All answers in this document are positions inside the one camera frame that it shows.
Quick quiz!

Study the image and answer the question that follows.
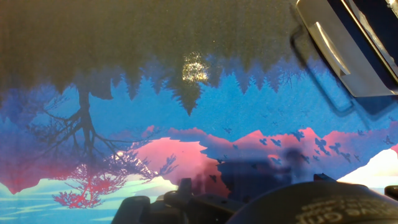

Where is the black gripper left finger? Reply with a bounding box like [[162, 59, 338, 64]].
[[111, 177, 244, 224]]

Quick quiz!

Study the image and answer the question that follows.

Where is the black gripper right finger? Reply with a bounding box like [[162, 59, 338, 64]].
[[313, 172, 398, 202]]

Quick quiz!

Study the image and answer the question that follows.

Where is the small silver drawer cabinet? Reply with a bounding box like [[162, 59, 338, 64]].
[[295, 0, 398, 98]]

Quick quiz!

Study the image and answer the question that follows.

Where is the landscape print desk mat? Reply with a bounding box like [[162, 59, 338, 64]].
[[0, 0, 398, 224]]

